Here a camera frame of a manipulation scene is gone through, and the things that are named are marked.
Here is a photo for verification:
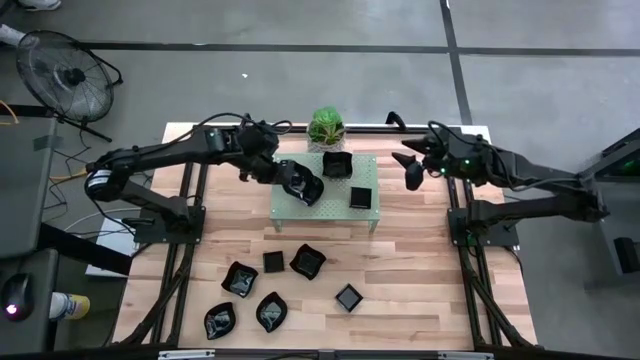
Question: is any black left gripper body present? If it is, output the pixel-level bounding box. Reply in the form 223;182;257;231
235;123;294;184

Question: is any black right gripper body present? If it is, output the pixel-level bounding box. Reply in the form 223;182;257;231
424;130;482;181

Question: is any black deep square mini bowl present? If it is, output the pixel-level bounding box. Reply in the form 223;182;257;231
321;150;354;180

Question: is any black small square mini plate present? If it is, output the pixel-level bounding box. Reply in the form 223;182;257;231
262;250;286;274
348;185;374;210
334;283;365;314

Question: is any black leaf-shaped mini plate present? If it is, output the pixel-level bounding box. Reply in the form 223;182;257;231
203;301;237;341
255;291;289;334

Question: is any succulent in white patterned pot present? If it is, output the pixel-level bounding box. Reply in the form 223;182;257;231
306;106;347;154

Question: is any green perforated metal shelf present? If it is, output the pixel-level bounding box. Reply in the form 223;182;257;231
269;152;381;235

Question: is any white flat panel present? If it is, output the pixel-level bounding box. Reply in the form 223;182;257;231
84;219;146;279

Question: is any black box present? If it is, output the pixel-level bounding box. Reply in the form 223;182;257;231
613;235;640;275

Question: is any black desk foot bar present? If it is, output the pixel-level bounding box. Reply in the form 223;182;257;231
38;223;135;277

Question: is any black floor fan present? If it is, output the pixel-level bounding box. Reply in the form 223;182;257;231
14;28;125;144

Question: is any grey side desk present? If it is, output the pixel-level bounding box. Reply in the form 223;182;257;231
0;115;60;354

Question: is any white and yellow bottle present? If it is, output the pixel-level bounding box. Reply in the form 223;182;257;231
48;291;92;321

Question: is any person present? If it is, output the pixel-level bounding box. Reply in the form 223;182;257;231
0;0;64;47

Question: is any black computer mouse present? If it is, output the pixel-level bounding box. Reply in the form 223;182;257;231
1;272;35;323

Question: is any neighbouring workstation frame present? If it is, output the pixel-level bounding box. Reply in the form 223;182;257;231
549;127;640;291

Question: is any silver metal bracket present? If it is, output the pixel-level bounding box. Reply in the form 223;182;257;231
437;351;496;360
157;348;217;360

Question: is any yellow extension cord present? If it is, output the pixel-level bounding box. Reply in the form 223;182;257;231
48;169;87;182

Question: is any yellow hanging cable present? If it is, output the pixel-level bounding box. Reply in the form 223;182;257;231
0;98;21;126

